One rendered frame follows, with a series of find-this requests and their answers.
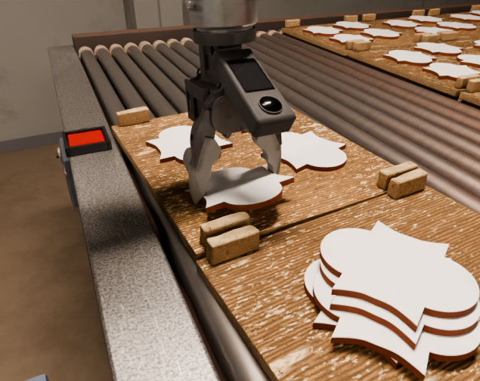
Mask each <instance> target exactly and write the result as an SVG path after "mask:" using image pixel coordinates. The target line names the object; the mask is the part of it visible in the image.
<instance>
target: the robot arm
mask: <svg viewBox="0 0 480 381"><path fill-rule="evenodd" d="M184 3H185V6H186V7H187V8H190V24H191V25H192V26H193V37H194V43H196V44H198V45H199V54H200V68H199V69H198V70H197V75H196V77H192V78H187V79H184V84H185V91H186V99H187V113H188V118H189V119H191V120H192V121H193V122H194V123H193V125H192V127H191V131H190V147H188V148H187V149H186V150H185V151H184V155H183V163H184V166H185V168H186V170H187V172H188V174H189V188H190V195H191V197H192V200H193V202H194V203H195V204H198V203H199V202H200V201H201V200H202V199H203V197H204V196H205V195H206V185H207V182H208V181H209V179H210V178H211V168H212V165H213V164H214V162H215V161H216V160H217V159H218V158H219V155H220V153H221V148H220V146H219V145H218V143H217V142H216V140H215V139H214V138H215V130H216V131H217V132H219V133H221V135H222V136H224V137H225V138H227V139H228V138H230V136H231V134H232V133H235V132H241V131H246V132H248V133H251V139H252V140H253V142H254V144H256V145H257V146H259V147H260V148H261V149H262V158H263V159H265V160H266V162H267V164H268V171H269V172H271V173H273V174H276V175H279V172H280V162H281V144H282V137H281V133H283V132H288V131H289V130H290V129H291V128H292V125H293V123H294V121H295V118H296V115H295V113H294V112H293V110H292V108H291V107H290V105H289V104H288V103H287V102H286V100H285V98H284V97H283V95H282V94H281V93H280V91H279V90H278V88H277V86H276V85H275V84H274V82H273V81H272V79H271V78H270V76H269V75H268V74H267V72H266V71H265V69H264V67H263V66H262V65H261V64H260V62H259V60H258V59H257V57H256V56H255V55H254V53H253V52H252V50H251V49H250V48H246V49H241V48H242V44H246V43H249V42H253V41H255V40H256V27H255V26H253V25H254V24H256V23H257V22H258V0H185V1H184ZM199 71H200V72H201V73H199ZM189 92H190V97H189ZM190 108H191V110H190Z"/></svg>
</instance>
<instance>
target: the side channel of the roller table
mask: <svg viewBox="0 0 480 381"><path fill-rule="evenodd" d="M472 5H480V2H479V3H469V4H458V5H439V6H430V7H420V8H401V9H391V10H381V11H362V12H351V13H341V14H322V15H312V16H302V17H283V18H273V19H263V20H258V22H257V23H256V24H254V25H253V26H255V27H256V31H263V32H265V33H266V32H267V31H268V30H275V31H278V30H279V29H282V28H284V27H285V20H295V19H299V20H300V26H310V25H320V24H329V23H336V22H342V21H343V20H344V16H347V15H348V16H354V15H357V16H358V22H359V21H362V15H363V14H376V19H375V20H384V19H392V18H402V17H410V16H412V12H413V11H414V10H425V14H424V16H428V15H427V14H428V13H429V10H430V9H435V8H439V9H441V10H440V14H453V13H462V12H470V10H471V7H472ZM184 37H185V38H189V39H191V40H193V38H194V37H193V26H192V25H184V26H165V27H156V28H146V29H127V30H117V31H106V32H96V33H77V34H72V39H73V45H74V48H75V49H76V53H77V54H78V53H79V49H80V48H81V47H82V46H87V47H89V48H90V49H91V50H92V51H93V52H94V48H95V47H96V46H97V45H103V46H105V47H106V48H107V49H108V50H109V47H110V46H111V45H112V44H118V45H121V46H122V47H123V48H124V45H125V43H127V42H132V43H135V44H136V45H137V46H138V44H139V43H140V42H142V41H145V42H149V43H150V44H153V42H154V41H155V40H162V41H164V42H165V43H166V41H167V40H168V39H176V40H178V41H180V39H182V38H184ZM78 56H79V55H78Z"/></svg>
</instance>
